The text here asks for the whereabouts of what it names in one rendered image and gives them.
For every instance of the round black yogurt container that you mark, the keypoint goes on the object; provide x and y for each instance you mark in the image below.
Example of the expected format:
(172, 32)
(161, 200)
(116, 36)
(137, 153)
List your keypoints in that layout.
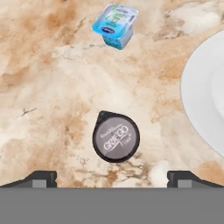
(116, 137)

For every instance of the white plate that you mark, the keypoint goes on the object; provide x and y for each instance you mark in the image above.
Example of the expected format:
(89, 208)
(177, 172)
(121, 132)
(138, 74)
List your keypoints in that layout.
(204, 90)

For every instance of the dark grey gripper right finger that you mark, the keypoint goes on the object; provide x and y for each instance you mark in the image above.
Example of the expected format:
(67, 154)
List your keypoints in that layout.
(183, 180)

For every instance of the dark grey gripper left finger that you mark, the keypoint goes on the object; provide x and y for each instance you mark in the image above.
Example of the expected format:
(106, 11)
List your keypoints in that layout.
(40, 180)

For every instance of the square blue yogurt container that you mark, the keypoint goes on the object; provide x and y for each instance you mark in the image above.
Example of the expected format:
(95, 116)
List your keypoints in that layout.
(116, 24)

